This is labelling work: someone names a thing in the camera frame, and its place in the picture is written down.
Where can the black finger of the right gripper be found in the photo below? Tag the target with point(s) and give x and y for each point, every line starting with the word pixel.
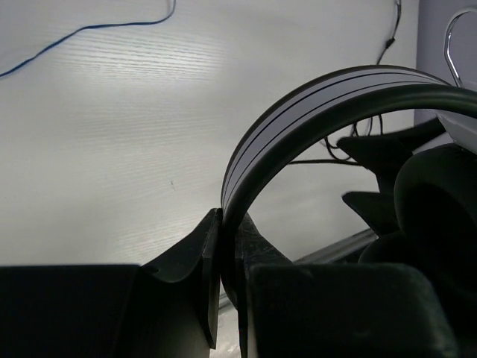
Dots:
pixel 386 153

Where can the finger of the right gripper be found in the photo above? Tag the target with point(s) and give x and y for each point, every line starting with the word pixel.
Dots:
pixel 377 210

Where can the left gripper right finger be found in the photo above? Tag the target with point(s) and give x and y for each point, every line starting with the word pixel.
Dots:
pixel 264 293

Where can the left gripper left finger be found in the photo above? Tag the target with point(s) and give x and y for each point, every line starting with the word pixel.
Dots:
pixel 193 263

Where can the white black headphones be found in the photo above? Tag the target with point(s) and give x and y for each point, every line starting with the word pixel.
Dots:
pixel 323 106

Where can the white foil-covered block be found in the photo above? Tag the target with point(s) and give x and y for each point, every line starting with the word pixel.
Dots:
pixel 227 345

